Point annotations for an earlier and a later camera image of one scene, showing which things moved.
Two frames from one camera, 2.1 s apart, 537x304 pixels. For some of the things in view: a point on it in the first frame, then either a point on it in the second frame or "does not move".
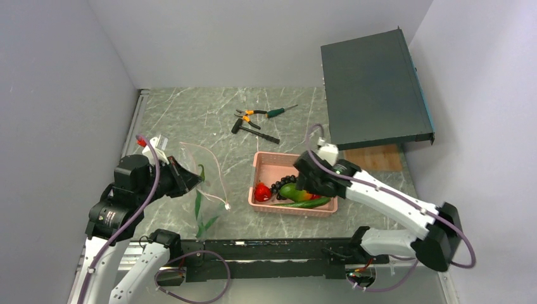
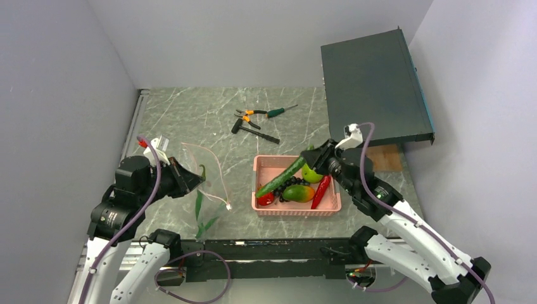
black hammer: x=237 y=127 does not move
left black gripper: x=184 y=180 does not move
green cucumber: x=306 y=204 -> x=283 y=175
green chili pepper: x=202 y=173 does not move
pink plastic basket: x=270 y=167 does not move
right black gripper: x=304 y=183 -> x=316 y=158
